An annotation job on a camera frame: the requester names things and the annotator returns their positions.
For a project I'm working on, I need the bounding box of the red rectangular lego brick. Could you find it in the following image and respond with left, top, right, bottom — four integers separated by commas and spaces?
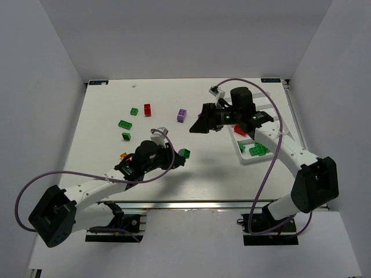
144, 104, 152, 117

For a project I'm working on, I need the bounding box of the white divided sorting tray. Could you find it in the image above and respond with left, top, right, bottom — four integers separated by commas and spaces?
228, 93, 305, 169

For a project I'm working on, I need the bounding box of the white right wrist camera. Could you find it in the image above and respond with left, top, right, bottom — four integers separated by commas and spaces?
209, 86, 225, 107

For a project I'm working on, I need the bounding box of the green lego under gripper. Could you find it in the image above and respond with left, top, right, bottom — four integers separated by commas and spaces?
122, 133, 132, 141

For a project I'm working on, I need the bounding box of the red half-round lego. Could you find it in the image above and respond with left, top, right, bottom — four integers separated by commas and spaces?
234, 125, 246, 136

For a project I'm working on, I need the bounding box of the small green lego brick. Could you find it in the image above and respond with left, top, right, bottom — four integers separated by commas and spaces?
239, 144, 246, 153

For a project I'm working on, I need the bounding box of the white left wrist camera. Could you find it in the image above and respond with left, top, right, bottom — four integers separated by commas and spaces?
150, 127, 168, 147

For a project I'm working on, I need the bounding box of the green thin lego plate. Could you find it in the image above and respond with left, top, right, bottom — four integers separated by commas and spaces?
255, 142, 270, 156

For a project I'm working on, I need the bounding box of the green flat lego plate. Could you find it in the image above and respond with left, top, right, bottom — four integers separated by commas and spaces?
118, 120, 133, 130

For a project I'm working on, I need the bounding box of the blue label sticker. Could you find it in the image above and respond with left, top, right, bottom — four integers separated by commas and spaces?
260, 78, 281, 83
88, 80, 108, 86

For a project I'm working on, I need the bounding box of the small green square lego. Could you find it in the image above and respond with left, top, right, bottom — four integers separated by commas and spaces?
130, 108, 139, 116

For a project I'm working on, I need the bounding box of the blue label sticker left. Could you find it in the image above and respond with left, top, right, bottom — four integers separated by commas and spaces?
88, 80, 108, 86

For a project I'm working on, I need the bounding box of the purple tall lego brick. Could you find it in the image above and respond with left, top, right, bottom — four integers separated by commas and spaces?
177, 109, 187, 123

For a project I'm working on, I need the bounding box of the blue label sticker right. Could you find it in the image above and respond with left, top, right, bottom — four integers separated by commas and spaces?
260, 78, 281, 83

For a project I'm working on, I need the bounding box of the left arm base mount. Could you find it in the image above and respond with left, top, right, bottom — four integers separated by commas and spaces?
85, 201, 147, 243

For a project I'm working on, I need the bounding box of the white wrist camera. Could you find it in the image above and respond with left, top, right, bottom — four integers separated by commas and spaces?
150, 127, 168, 147
209, 86, 225, 107

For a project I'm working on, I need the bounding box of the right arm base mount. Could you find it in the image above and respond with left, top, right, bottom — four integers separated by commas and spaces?
237, 214, 299, 247

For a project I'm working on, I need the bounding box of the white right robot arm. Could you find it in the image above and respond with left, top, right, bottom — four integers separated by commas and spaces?
190, 86, 339, 229

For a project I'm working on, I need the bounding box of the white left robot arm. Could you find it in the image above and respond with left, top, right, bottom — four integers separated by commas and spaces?
28, 140, 190, 248

